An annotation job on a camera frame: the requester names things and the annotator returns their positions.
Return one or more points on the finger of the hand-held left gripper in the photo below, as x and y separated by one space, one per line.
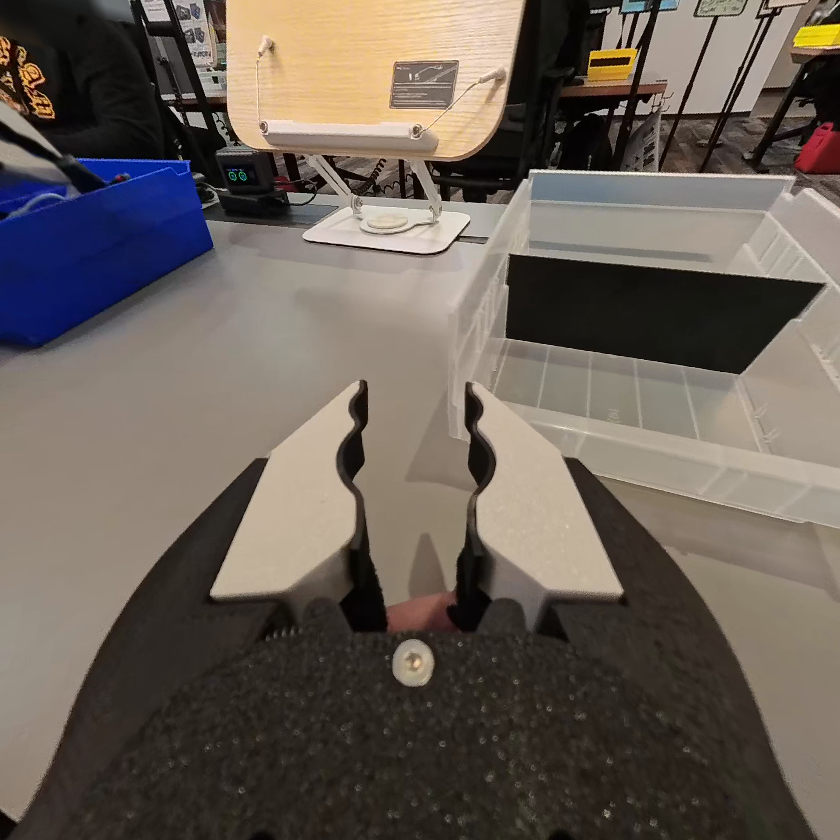
26 141

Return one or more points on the grey perforated panel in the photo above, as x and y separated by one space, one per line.
643 144

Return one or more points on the wooden book stand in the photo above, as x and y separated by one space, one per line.
367 65

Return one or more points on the white printed poster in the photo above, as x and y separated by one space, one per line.
197 33

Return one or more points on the person's right hand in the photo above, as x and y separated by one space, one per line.
420 613

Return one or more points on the black divider panel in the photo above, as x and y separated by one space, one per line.
656 315

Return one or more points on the black charger green display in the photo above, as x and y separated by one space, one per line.
243 174

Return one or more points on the yellow storage bin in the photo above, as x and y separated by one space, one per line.
613 64
817 36

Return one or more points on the black mesh office chair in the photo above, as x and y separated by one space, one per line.
538 98

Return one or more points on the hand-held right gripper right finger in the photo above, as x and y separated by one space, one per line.
544 525

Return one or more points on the clear plastic bin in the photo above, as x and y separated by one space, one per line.
656 426

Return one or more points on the brown wooden table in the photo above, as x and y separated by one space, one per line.
613 88

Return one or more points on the blue plastic bin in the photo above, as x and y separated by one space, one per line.
98 262

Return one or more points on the black sign pole stand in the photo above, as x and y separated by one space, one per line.
705 65
748 79

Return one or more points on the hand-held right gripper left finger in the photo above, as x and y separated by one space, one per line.
295 525

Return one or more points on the black backpack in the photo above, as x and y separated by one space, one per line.
587 144

